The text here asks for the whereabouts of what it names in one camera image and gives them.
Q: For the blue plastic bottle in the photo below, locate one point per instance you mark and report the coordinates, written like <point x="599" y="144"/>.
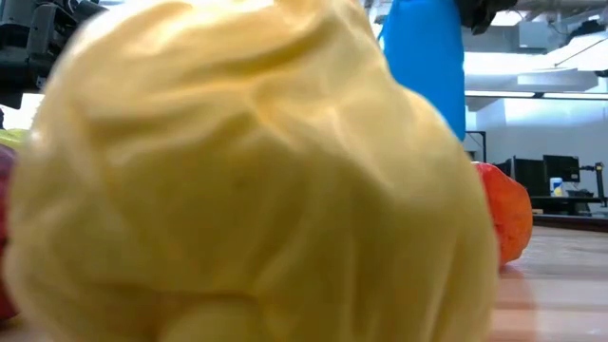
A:
<point x="423" y="62"/>

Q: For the orange toy fruit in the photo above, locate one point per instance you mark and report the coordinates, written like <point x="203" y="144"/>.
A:
<point x="510" y="214"/>

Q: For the large yellow toy fruit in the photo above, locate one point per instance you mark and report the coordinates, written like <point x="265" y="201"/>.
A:
<point x="237" y="190"/>

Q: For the grey ceiling box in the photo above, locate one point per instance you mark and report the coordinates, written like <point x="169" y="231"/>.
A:
<point x="513" y="38"/>

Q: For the ceiling light strip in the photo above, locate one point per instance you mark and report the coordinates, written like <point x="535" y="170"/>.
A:
<point x="575" y="96"/>
<point x="499" y="94"/>

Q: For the black computer monitor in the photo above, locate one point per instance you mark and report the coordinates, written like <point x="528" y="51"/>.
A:
<point x="563" y="168"/>
<point x="529" y="176"/>

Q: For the white wipes canister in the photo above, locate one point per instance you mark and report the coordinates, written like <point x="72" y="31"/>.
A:
<point x="556" y="186"/>

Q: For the dark office desk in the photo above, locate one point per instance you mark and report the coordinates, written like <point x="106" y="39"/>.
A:
<point x="570" y="203"/>

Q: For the black metal frame stand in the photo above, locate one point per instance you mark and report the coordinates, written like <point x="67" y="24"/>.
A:
<point x="484" y="142"/>

